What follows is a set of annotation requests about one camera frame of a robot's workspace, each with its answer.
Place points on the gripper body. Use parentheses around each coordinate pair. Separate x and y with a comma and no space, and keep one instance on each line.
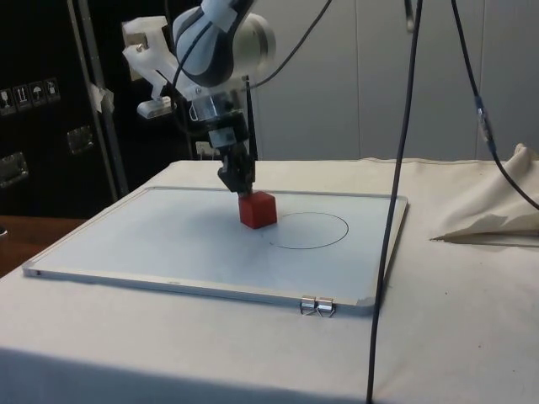
(223,122)

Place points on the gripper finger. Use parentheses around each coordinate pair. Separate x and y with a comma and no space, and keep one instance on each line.
(246,174)
(226,174)

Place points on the red cube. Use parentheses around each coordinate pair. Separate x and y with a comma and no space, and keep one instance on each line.
(257,212)

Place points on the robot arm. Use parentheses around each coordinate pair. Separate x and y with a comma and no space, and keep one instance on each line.
(210,54)

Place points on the pale locker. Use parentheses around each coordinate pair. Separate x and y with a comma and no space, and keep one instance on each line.
(513,63)
(311,105)
(438,84)

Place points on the flat whiteboard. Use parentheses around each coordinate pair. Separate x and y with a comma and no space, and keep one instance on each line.
(168,248)

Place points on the silver binder clip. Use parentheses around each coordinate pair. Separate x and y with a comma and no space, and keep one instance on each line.
(325,306)
(307,305)

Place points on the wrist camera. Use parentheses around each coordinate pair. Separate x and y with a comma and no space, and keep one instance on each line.
(155,107)

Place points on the white plastic bracket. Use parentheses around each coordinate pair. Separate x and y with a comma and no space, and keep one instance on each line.
(147,59)

